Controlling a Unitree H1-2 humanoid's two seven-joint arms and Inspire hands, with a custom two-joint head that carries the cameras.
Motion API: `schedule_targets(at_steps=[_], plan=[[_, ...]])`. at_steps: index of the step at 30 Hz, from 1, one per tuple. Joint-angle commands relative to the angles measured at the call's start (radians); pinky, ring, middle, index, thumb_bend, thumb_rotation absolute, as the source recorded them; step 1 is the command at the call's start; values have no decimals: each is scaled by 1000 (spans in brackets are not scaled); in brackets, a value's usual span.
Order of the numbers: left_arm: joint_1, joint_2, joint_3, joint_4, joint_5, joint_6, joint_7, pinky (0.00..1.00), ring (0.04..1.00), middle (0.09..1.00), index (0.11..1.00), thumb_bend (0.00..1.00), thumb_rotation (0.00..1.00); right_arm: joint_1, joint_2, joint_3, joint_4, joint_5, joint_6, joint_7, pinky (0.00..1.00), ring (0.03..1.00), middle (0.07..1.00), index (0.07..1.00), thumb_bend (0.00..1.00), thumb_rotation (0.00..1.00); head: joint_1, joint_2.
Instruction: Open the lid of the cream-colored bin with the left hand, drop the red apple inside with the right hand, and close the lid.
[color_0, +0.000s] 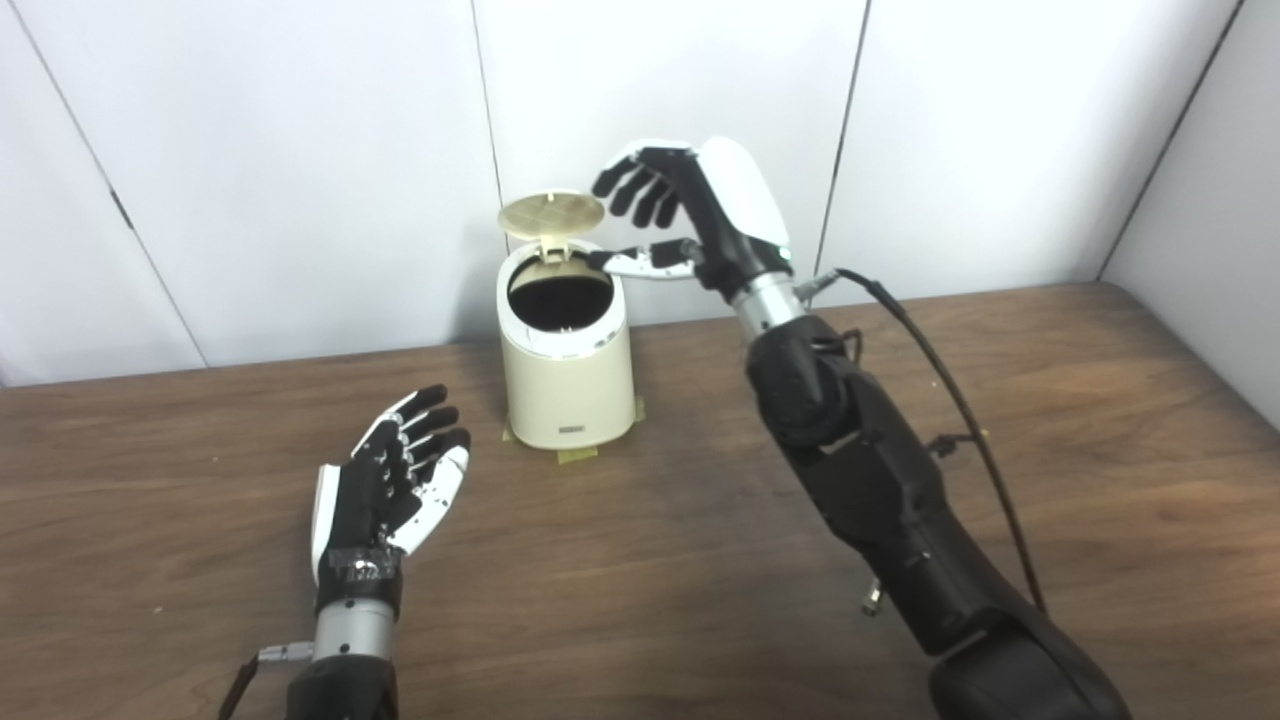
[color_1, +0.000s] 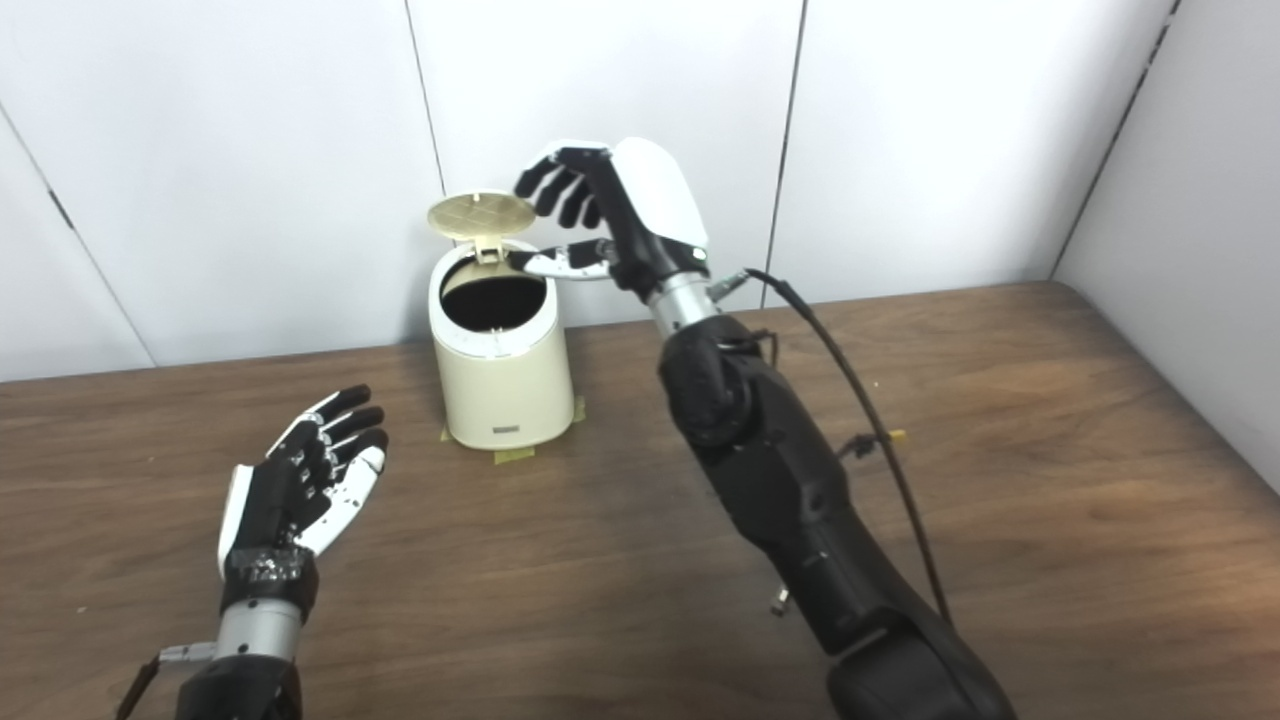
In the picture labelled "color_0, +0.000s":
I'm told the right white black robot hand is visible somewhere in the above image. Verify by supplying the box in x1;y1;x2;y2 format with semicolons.
592;136;796;301

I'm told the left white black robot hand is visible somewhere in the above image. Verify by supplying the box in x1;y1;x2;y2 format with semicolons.
310;384;472;616

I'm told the cream round bin lid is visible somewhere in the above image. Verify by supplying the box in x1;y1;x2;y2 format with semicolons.
497;190;607;263

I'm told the cream-colored round bin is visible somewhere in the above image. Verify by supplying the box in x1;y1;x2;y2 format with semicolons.
496;240;637;451

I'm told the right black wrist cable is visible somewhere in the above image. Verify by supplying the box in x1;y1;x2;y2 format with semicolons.
795;268;1049;613

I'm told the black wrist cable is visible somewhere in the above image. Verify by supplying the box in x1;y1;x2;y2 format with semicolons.
795;268;1049;613
215;643;316;720

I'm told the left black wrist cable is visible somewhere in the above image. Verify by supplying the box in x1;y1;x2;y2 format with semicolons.
215;643;316;720

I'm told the yellow-tipped black arm wire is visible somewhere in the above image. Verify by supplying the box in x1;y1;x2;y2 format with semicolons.
925;430;991;461

